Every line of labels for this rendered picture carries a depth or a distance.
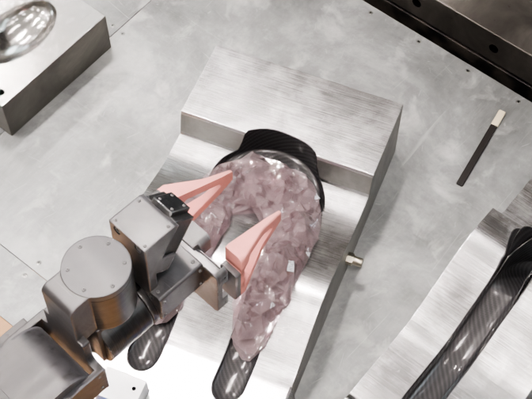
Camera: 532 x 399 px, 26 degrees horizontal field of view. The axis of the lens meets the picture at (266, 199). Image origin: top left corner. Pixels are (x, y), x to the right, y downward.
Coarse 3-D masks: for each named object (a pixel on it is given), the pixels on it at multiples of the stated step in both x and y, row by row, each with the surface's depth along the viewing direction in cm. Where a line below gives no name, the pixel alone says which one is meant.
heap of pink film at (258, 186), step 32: (256, 160) 145; (224, 192) 143; (256, 192) 142; (288, 192) 142; (224, 224) 140; (288, 224) 139; (320, 224) 142; (288, 256) 135; (256, 288) 134; (288, 288) 134; (160, 320) 137; (256, 320) 134; (256, 352) 135
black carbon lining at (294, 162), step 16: (256, 128) 145; (256, 144) 148; (272, 144) 148; (288, 144) 147; (304, 144) 144; (224, 160) 147; (288, 160) 148; (304, 160) 147; (320, 192) 145; (144, 336) 137; (160, 336) 137; (128, 352) 136; (144, 352) 136; (160, 352) 136; (224, 352) 135; (144, 368) 135; (224, 368) 135; (240, 368) 135; (224, 384) 134; (240, 384) 134
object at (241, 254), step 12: (276, 216) 105; (252, 228) 103; (264, 228) 103; (240, 240) 101; (252, 240) 102; (264, 240) 105; (228, 252) 101; (240, 252) 100; (252, 252) 105; (228, 264) 102; (240, 264) 100; (252, 264) 105; (228, 276) 103; (240, 276) 102; (228, 288) 104; (240, 288) 104
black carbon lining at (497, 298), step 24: (528, 240) 133; (504, 264) 133; (528, 264) 139; (504, 288) 133; (480, 312) 133; (504, 312) 132; (456, 336) 133; (480, 336) 133; (432, 360) 132; (456, 360) 133; (432, 384) 131; (456, 384) 131
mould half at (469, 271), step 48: (528, 192) 147; (480, 240) 134; (432, 288) 135; (480, 288) 133; (528, 288) 132; (432, 336) 133; (528, 336) 131; (384, 384) 130; (480, 384) 131; (528, 384) 130
